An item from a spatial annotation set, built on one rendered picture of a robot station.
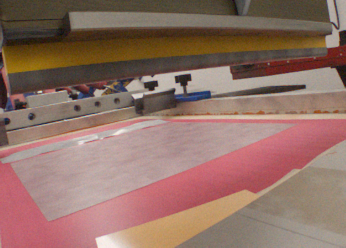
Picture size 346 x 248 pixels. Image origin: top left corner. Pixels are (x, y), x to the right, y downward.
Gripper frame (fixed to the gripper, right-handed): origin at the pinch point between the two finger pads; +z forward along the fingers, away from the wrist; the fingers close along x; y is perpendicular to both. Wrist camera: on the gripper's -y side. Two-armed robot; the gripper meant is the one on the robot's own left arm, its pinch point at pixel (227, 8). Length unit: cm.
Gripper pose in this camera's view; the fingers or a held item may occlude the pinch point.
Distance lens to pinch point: 25.9
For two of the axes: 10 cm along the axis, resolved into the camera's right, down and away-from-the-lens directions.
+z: 1.5, 9.8, 1.1
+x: 5.9, 0.0, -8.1
